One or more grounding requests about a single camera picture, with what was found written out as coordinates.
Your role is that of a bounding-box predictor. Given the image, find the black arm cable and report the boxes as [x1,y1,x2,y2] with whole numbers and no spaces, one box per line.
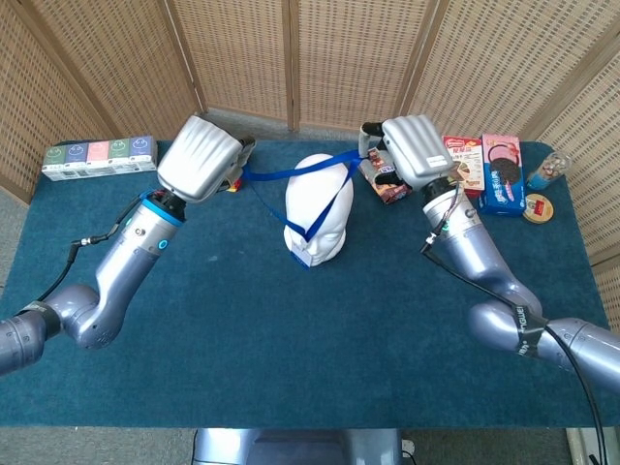
[418,236,606,465]
[28,231,141,311]

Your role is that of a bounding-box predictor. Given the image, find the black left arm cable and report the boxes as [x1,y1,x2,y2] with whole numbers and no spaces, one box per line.
[28,231,141,311]

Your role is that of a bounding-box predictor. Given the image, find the pink blue cookie box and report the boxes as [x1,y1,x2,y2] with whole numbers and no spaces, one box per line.
[479,134,527,218]

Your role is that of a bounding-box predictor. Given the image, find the woven bamboo folding screen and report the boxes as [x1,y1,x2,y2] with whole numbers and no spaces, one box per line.
[0,0,620,350]

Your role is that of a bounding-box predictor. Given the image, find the blue lanyard with badge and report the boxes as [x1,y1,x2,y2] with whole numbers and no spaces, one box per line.
[240,149,374,270]

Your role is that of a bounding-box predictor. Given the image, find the yellow Lipo biscuit pack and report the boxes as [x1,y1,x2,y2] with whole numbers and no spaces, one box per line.
[220,144,249,194]

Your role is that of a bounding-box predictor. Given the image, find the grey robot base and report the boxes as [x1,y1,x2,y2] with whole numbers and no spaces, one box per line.
[193,428,403,465]

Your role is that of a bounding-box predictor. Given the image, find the clear snack cup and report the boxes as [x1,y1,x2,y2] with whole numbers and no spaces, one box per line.
[526,150,573,191]

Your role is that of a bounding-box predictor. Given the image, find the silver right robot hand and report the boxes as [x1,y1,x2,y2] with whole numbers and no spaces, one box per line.
[356,113,460,191]

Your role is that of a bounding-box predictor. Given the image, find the brown chocolate cookie bag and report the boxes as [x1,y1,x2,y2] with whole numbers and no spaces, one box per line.
[367,147,415,205]

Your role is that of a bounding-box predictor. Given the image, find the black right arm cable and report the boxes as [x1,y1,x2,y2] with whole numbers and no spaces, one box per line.
[418,236,606,465]

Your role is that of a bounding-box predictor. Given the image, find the white foam mannequin head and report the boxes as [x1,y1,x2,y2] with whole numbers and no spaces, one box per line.
[283,153,355,266]

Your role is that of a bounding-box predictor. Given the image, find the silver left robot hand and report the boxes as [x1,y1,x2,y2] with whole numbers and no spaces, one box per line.
[155,114,257,204]

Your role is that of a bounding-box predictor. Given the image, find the teal table cloth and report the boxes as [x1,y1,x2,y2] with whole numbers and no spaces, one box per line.
[0,139,611,430]

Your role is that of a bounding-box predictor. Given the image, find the red green wafer box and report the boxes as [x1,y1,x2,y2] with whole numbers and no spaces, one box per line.
[443,136,486,199]

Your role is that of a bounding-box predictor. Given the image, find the multicolour tissue pack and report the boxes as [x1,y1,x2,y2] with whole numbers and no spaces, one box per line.
[41,135,159,182]

